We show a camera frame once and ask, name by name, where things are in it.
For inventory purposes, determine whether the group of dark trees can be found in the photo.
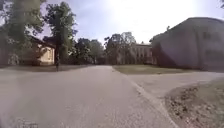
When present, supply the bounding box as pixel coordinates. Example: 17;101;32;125
71;31;137;66

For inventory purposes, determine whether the brick building with many windows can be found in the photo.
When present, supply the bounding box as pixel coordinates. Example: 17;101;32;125
116;43;156;66

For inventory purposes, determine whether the grass lawn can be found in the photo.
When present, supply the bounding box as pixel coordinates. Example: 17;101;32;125
112;64;201;75

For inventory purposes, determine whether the grey asphalt road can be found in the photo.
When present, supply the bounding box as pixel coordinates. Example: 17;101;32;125
0;64;181;128

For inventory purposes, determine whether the pale side path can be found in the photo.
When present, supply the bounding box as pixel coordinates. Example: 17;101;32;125
127;70;224;101

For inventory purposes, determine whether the tall slender tree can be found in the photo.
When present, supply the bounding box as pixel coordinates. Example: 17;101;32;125
43;1;78;72

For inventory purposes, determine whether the yellow building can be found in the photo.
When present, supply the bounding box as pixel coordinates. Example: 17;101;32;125
6;34;56;67

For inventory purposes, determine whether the dry grass strip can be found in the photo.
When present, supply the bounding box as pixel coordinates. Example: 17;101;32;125
0;64;91;73

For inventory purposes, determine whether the dark building with pitched roof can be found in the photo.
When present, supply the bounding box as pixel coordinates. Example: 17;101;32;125
149;17;224;73

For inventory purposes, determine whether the bare earth patch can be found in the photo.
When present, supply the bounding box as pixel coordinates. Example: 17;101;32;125
164;78;224;128

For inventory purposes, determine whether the group of tall trees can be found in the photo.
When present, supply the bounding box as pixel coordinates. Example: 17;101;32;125
0;0;46;66

